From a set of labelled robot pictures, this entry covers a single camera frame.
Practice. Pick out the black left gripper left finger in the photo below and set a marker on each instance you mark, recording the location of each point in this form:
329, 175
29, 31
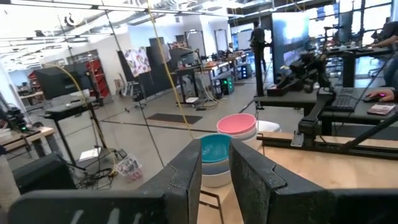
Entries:
185, 177

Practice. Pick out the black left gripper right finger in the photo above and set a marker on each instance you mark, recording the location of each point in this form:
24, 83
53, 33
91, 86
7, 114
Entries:
252, 180

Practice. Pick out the teal bowl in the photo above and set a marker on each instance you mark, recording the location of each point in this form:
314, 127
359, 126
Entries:
214, 147

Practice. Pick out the pink bowl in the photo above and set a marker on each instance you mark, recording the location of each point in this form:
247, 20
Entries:
236, 123

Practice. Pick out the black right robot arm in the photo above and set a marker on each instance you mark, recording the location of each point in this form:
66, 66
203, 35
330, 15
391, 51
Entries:
311, 123

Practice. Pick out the wooden shelf with black legs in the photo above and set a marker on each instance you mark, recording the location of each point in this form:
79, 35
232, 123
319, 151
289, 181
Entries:
220, 209

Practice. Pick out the large display panel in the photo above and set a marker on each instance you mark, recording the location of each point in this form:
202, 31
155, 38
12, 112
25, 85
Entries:
289, 31

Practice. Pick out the person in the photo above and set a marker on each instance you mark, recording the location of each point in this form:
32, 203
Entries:
390, 31
258, 37

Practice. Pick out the black standing desk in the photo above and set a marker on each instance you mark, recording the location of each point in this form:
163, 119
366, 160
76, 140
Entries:
348, 71
71, 107

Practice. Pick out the white plastic bag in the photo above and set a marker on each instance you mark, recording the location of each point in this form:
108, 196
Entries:
269, 126

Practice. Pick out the clear plastic basket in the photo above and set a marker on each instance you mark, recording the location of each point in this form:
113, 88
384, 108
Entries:
129, 168

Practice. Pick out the black floor mat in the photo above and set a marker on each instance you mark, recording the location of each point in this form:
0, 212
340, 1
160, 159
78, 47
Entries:
174, 119

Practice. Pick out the computer with green lights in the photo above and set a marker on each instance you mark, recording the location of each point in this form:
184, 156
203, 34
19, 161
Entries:
228, 85

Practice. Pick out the dark grey desk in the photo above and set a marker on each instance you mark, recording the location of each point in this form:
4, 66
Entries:
360, 115

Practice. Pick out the black computer mouse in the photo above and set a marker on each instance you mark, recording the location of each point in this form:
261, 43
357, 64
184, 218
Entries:
370, 99

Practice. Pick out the person's hand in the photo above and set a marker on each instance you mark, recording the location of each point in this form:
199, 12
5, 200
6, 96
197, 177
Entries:
387, 95

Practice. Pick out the white board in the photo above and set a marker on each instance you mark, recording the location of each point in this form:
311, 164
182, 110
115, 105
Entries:
90, 154

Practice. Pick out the workbench with equipment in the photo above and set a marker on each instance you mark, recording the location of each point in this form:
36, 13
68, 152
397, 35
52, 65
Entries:
186, 70

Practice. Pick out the patterned cloth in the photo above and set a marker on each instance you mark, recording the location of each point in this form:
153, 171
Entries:
136, 60

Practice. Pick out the red shelving unit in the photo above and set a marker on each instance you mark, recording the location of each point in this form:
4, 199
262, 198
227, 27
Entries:
99, 77

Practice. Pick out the black computer case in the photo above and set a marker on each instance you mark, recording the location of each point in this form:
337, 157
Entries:
43, 174

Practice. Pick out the black cabinet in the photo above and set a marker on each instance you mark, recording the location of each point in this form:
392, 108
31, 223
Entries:
59, 82

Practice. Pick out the wooden table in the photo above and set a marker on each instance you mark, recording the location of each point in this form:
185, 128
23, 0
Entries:
31, 133

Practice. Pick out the black aluminium table frame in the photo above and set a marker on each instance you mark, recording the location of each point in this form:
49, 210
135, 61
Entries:
357, 151

